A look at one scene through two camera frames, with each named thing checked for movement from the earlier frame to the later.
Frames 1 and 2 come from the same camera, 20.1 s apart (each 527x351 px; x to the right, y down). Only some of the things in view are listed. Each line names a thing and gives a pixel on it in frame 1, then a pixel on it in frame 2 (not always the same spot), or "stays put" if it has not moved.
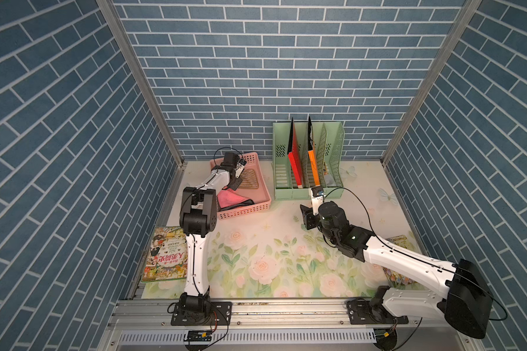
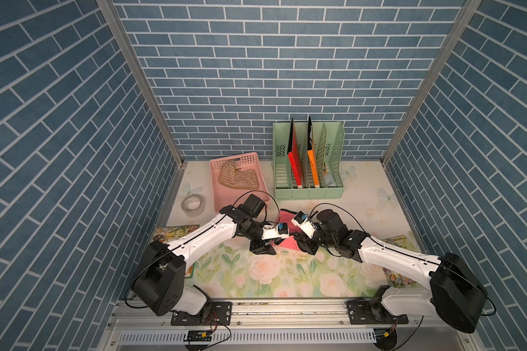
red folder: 295,154 stays put
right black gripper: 307,215 -> 306,241
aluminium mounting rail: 200,314 stays put
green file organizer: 329,144 stays put
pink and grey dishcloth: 228,199 -> 291,241
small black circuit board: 199,336 stays put
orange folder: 311,153 stays put
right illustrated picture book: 396,279 stays put
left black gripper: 233,186 -> 260,247
